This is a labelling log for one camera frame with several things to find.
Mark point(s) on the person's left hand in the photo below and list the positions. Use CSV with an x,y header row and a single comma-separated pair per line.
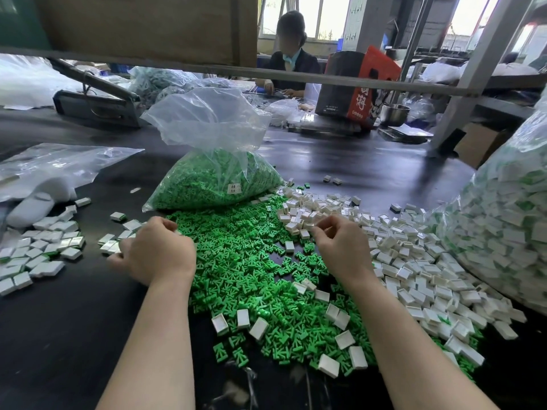
x,y
155,252

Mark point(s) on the person's right hand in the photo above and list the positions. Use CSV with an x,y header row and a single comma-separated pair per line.
x,y
343,248

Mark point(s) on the pile of green parts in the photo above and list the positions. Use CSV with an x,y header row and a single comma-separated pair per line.
x,y
248,256

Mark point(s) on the pile of white plastic caps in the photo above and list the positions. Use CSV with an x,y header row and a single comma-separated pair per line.
x,y
436,260

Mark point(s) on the pile of assembled white pieces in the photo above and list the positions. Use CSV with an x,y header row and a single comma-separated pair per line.
x,y
41,251

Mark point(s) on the person's right forearm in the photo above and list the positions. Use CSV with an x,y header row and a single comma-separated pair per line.
x,y
420,366

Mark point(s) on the person's left forearm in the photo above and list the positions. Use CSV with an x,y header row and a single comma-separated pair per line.
x,y
147,363

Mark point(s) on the bag of green clips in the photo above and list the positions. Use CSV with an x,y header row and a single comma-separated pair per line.
x,y
220,177

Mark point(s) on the clear bag of pale parts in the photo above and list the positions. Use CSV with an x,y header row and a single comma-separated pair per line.
x,y
173,84

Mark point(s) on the large bag of white caps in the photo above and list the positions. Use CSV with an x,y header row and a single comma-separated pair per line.
x,y
521,216

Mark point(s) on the white paper sheets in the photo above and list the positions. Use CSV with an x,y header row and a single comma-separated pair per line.
x,y
405,130

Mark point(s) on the empty clear plastic bag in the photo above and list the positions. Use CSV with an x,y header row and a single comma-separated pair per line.
x,y
56,163

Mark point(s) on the metal bowl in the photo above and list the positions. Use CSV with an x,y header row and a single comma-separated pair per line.
x,y
394,114

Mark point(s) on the black table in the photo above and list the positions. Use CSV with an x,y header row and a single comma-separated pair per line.
x,y
51,350

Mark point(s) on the crumpled white plastic bag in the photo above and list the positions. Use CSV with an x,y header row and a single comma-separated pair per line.
x,y
285,111

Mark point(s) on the black and red box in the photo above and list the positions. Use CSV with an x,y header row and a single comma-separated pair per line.
x,y
353,89

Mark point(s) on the cardboard box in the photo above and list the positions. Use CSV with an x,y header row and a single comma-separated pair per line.
x,y
482,145

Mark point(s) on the white plastic sheet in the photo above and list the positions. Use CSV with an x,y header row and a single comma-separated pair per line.
x,y
36,82

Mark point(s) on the white bags on shelf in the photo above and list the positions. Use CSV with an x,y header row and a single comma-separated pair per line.
x,y
475,71

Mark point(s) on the brown board panel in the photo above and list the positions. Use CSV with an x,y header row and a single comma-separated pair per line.
x,y
131,27

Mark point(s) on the grey metal shelf frame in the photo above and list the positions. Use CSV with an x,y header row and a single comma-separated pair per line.
x,y
171,66

